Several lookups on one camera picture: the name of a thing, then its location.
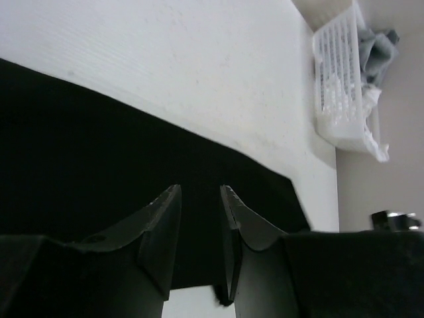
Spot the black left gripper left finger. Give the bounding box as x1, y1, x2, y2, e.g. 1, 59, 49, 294
1, 185, 182, 317

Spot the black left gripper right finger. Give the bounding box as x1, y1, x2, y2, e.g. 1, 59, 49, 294
220, 185, 423, 317

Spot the black tank top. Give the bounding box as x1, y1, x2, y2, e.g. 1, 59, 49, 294
1, 61, 310, 289

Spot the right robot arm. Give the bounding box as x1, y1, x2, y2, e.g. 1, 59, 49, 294
370, 210, 422, 231

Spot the white tank top in basket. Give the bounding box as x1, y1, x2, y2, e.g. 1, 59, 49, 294
362, 84, 382, 120

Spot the grey tank top in basket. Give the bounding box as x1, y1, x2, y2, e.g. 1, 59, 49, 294
358, 29, 399, 87

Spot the white plastic laundry basket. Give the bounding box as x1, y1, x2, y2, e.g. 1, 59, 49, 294
313, 1, 389, 162

